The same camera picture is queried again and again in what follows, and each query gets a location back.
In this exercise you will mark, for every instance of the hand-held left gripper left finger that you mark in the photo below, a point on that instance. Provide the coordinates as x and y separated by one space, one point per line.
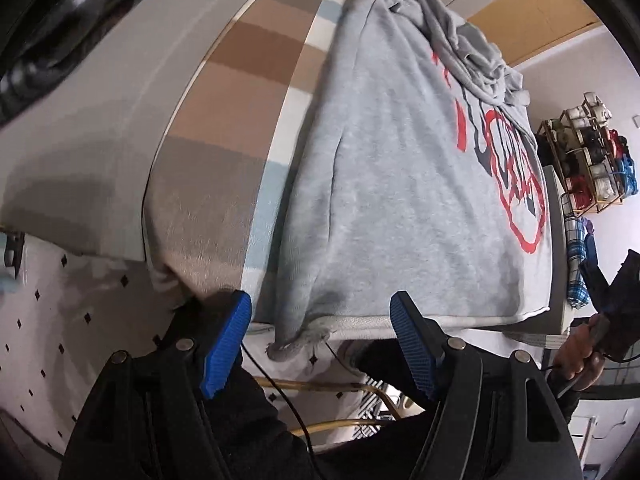
227 345

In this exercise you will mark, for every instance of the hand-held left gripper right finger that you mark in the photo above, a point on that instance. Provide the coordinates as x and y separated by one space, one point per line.
415 347

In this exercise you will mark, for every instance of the grey hoodie with red print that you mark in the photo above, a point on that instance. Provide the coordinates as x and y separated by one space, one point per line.
400 185

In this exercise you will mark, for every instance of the person's right hand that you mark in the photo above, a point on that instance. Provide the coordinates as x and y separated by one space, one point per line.
580 355

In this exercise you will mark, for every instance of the blue and white plaid bag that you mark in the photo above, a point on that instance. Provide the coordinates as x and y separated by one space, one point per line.
577 265

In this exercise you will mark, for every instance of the grey ottoman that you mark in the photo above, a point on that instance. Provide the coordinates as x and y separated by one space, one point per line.
556 260

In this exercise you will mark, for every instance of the yellow curved tube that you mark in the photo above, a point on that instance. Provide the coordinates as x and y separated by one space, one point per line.
330 387

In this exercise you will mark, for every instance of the wooden shoe rack with shoes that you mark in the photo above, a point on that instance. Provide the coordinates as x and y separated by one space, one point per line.
595 160

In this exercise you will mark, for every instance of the grey mattress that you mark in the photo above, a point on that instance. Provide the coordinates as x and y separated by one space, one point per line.
90 125

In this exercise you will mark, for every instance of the wooden door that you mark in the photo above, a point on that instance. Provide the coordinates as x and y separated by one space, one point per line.
540 10

